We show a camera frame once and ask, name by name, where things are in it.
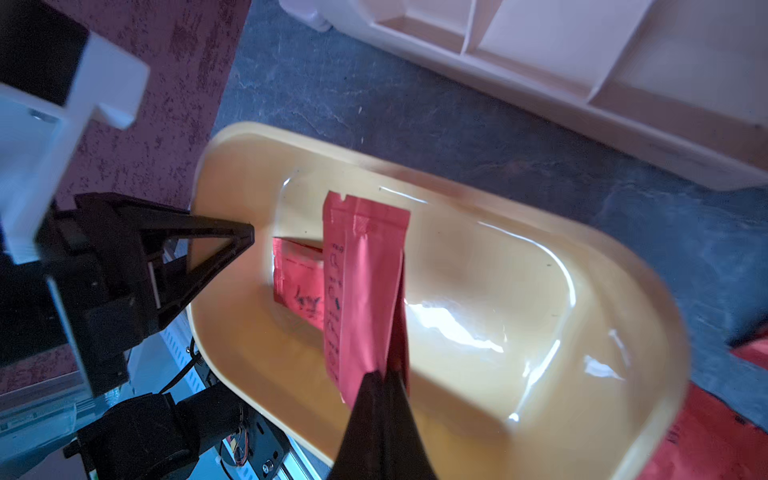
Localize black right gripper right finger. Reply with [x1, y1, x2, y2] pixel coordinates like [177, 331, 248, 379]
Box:
[386, 371, 437, 480]

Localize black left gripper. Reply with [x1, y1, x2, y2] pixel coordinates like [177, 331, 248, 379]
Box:
[1, 193, 254, 396]

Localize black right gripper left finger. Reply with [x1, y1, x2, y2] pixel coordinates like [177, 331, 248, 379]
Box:
[328, 372, 388, 479]

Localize red tea bag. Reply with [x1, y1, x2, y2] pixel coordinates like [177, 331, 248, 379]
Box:
[635, 335, 768, 480]
[272, 238, 325, 330]
[322, 192, 410, 408]

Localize yellow plastic storage box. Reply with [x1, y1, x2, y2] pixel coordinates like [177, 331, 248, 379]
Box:
[189, 122, 690, 479]

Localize beige plastic desk organizer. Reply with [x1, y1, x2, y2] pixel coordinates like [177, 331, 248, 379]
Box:
[282, 0, 767, 191]

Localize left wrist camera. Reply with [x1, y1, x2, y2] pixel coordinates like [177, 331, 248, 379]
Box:
[1, 1, 150, 264]

